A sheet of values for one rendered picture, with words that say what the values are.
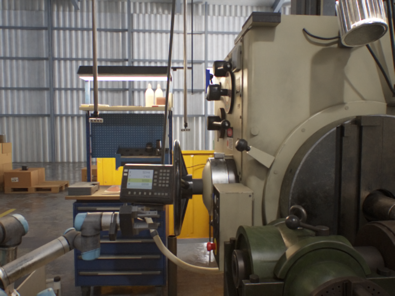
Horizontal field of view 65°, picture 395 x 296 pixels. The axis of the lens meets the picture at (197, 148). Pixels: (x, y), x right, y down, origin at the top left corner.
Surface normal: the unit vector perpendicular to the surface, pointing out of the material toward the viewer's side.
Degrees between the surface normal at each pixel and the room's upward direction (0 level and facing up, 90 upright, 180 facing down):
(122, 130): 90
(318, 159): 90
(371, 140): 90
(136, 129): 90
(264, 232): 17
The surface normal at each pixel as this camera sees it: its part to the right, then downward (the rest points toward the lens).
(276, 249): 0.06, -0.69
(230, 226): 0.09, 0.07
